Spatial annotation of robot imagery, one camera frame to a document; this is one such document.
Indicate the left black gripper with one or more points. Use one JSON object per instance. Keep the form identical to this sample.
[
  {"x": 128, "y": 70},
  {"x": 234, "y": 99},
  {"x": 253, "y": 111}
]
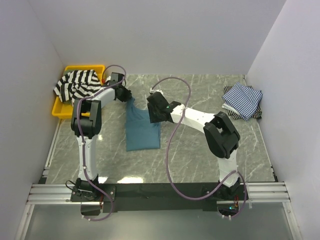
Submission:
[{"x": 127, "y": 93}]

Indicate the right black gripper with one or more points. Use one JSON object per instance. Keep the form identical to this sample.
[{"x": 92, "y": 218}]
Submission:
[{"x": 152, "y": 119}]

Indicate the teal tank top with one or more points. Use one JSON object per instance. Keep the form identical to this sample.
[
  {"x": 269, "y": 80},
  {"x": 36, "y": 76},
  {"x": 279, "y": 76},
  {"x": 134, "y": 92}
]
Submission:
[{"x": 140, "y": 133}]

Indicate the black white striped top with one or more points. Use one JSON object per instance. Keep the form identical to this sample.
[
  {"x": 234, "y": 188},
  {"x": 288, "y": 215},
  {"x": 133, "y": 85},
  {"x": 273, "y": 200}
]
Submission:
[{"x": 85, "y": 84}]

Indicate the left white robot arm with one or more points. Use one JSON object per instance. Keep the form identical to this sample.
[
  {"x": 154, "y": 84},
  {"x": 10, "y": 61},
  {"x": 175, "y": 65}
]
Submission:
[{"x": 86, "y": 121}]

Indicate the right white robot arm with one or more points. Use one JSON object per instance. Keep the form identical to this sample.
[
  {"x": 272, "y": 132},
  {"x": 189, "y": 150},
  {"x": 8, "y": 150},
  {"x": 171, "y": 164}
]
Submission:
[{"x": 221, "y": 135}]

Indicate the yellow plastic bin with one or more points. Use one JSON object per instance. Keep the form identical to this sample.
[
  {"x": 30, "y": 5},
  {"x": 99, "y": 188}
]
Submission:
[{"x": 65, "y": 111}]

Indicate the blue white striped folded top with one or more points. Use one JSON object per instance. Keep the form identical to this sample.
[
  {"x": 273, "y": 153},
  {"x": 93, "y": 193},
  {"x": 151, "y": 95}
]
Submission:
[{"x": 243, "y": 99}]

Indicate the black base beam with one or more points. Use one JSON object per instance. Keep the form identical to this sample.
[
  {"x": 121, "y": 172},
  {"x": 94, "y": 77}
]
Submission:
[{"x": 158, "y": 196}]

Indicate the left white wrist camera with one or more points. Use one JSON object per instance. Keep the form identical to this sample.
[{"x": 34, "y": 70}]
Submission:
[{"x": 104, "y": 80}]

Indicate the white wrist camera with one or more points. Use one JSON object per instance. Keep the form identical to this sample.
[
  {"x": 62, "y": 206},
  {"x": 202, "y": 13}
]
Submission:
[
  {"x": 104, "y": 80},
  {"x": 152, "y": 91}
]

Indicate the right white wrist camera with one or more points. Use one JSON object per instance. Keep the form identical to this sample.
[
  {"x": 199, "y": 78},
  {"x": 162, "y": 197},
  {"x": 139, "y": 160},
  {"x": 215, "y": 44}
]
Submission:
[{"x": 152, "y": 91}]

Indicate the aluminium rail frame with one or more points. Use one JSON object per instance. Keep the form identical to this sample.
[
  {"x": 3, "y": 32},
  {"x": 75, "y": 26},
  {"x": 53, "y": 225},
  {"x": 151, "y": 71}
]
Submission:
[{"x": 257, "y": 192}]

